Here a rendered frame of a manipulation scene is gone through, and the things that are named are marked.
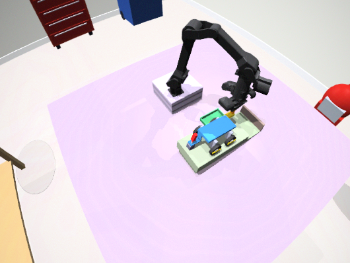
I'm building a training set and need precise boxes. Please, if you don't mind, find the small blue trolley with black wheels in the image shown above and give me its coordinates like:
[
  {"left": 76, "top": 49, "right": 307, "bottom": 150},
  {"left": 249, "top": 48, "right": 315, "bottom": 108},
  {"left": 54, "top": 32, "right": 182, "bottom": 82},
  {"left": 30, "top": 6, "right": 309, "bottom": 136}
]
[{"left": 188, "top": 115, "right": 236, "bottom": 156}]

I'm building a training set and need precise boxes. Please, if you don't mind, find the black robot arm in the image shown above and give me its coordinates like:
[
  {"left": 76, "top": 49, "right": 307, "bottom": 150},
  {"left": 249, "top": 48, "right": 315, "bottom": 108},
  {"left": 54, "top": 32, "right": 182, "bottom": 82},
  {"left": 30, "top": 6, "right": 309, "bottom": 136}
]
[{"left": 166, "top": 19, "right": 273, "bottom": 97}]

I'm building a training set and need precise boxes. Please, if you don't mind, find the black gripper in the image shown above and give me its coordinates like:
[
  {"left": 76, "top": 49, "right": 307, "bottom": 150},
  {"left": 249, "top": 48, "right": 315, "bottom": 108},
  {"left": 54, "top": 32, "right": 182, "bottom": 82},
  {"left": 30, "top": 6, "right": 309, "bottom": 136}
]
[{"left": 218, "top": 84, "right": 256, "bottom": 112}]

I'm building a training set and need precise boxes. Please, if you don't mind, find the red-headed pin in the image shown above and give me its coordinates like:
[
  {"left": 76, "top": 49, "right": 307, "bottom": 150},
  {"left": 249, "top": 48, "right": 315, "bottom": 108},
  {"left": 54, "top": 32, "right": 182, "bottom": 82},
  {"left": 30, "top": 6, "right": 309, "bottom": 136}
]
[{"left": 191, "top": 133, "right": 198, "bottom": 144}]

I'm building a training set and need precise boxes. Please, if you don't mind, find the green tray floor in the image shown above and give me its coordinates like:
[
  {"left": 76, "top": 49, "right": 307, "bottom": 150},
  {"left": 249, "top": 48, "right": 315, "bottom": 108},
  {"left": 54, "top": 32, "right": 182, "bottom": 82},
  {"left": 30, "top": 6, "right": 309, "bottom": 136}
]
[{"left": 202, "top": 110, "right": 223, "bottom": 124}]

